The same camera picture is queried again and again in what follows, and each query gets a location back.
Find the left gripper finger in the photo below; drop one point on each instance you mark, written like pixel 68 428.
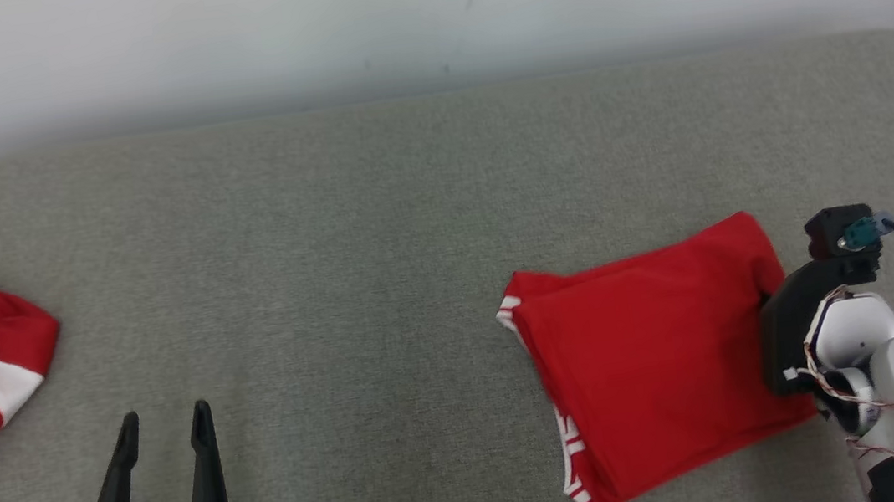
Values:
pixel 208 480
pixel 119 478

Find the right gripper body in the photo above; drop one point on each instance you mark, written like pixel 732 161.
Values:
pixel 788 330

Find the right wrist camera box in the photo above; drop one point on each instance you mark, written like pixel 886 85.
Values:
pixel 828 233

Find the red white jersey shirt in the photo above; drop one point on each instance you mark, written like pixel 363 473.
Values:
pixel 662 361

